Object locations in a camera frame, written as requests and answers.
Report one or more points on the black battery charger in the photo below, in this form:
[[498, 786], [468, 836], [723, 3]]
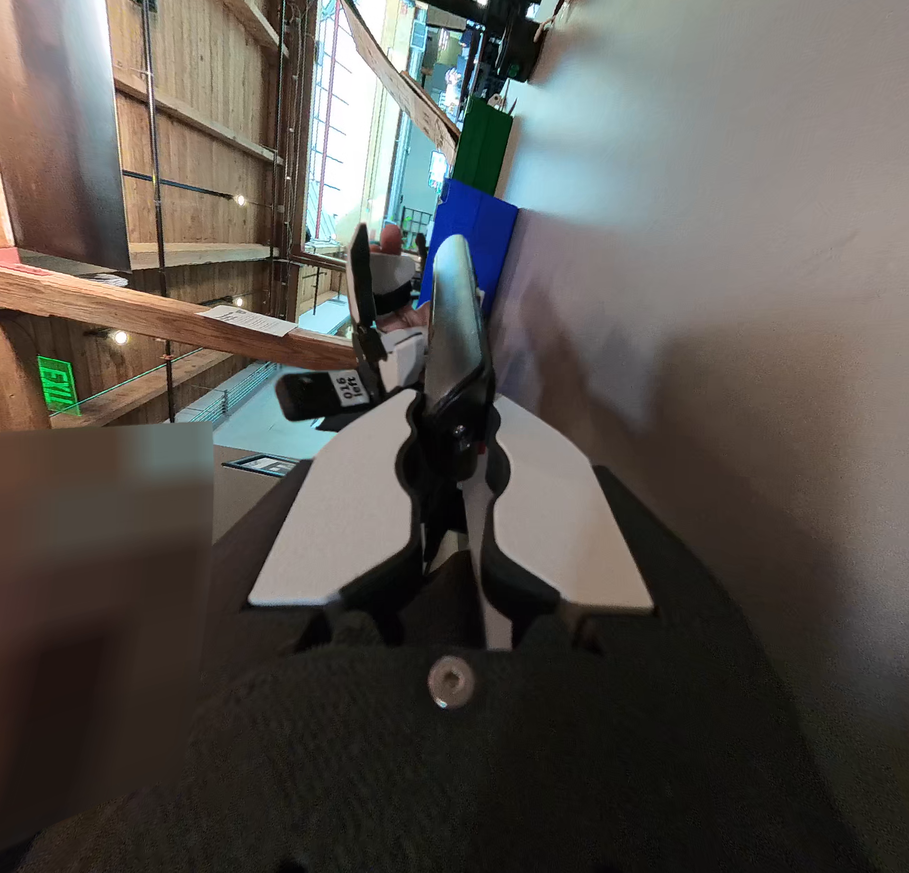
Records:
[[517, 52]]

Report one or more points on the black remote control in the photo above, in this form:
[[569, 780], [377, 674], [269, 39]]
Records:
[[454, 333]]

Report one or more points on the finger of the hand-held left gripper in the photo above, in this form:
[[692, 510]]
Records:
[[405, 361]]

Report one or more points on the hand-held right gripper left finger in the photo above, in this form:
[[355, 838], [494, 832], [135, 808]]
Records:
[[341, 518]]

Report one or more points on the person's left hand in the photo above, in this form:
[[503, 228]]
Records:
[[390, 239]]

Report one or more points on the blue plastic bin with tag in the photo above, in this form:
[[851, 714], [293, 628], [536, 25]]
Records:
[[472, 233]]

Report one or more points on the paper notice on post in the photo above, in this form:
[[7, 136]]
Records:
[[248, 321]]

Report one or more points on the green exit sign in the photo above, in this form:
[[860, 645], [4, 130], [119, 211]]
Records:
[[58, 384]]

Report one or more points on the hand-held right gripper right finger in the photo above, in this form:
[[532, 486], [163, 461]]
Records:
[[568, 525]]

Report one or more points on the cardboard sheet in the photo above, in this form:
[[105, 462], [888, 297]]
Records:
[[398, 77]]

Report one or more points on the wooden post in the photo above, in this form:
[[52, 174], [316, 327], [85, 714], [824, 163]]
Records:
[[142, 315]]

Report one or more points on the green plastic bin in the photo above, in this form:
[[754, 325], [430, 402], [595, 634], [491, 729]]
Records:
[[483, 145]]

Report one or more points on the flat silver metal duct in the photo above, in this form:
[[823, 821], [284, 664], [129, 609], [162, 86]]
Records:
[[57, 105]]

